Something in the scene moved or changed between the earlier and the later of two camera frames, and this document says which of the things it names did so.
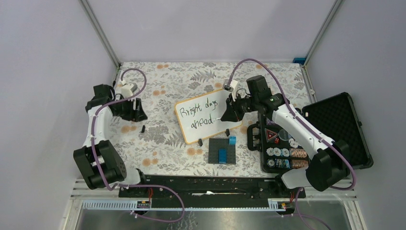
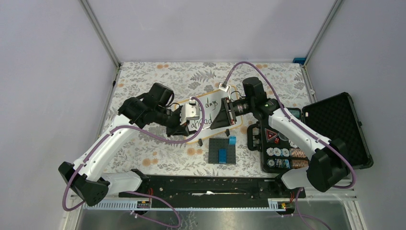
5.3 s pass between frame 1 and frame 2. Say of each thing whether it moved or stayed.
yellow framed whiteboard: stayed
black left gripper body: moved
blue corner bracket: stayed
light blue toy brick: stayed
